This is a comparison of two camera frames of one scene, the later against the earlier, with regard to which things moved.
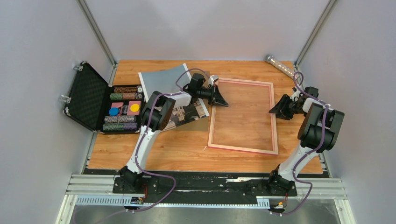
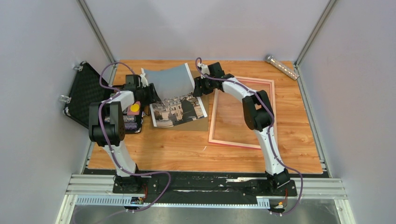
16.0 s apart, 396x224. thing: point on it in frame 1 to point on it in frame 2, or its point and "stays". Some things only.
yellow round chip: [134, 108] stays
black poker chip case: [90, 100] stays
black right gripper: [279, 108] to [199, 83]
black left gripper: [218, 99] to [153, 96]
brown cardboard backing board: [202, 125] stays
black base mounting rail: [207, 187] stays
